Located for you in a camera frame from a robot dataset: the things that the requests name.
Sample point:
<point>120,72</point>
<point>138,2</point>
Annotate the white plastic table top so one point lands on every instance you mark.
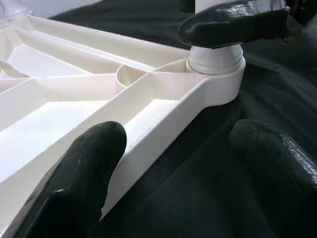
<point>62,111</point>

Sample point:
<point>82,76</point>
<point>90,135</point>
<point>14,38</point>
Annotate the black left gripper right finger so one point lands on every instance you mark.
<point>280,168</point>

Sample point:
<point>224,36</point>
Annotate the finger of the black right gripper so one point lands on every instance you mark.
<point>235,24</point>
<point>187,5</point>

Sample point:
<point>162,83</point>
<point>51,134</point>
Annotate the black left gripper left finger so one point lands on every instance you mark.
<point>71,188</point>

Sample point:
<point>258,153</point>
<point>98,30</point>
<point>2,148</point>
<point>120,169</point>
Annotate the white plastic table leg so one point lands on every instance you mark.
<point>15,7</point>
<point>215,59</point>

